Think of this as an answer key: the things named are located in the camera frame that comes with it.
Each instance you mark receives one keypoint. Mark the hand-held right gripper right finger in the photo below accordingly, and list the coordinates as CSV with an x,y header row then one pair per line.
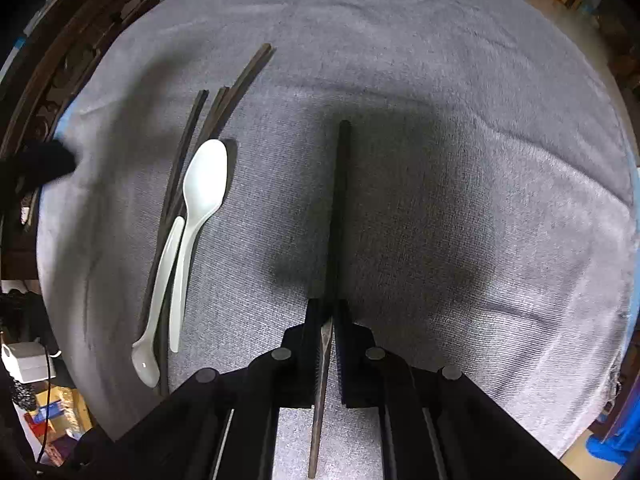
x,y
350,360

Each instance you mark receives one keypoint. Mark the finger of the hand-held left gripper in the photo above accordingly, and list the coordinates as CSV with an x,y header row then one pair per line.
x,y
47,162

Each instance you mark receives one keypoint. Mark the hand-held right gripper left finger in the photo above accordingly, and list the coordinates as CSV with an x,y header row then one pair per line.
x,y
306,360

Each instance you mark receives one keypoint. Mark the dark chopstick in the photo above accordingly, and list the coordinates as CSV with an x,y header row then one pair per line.
x,y
250,77
239,80
212,110
190,130
340,210

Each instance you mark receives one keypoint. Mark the large white plastic spoon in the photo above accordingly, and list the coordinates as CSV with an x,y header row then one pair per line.
x,y
205,180

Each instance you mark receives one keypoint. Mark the carved dark wooden furniture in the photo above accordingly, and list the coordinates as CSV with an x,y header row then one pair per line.
x,y
75,50

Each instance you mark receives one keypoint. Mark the slim white plastic spoon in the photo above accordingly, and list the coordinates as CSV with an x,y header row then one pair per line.
x,y
165,280

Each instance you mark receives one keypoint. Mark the grey towel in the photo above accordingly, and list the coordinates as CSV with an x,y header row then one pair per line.
x,y
425,185

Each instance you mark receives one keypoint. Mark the white power adapter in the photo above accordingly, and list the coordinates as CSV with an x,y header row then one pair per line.
x,y
25,362

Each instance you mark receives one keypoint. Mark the colourful cardboard boxes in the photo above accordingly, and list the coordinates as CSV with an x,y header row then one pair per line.
x,y
60,405

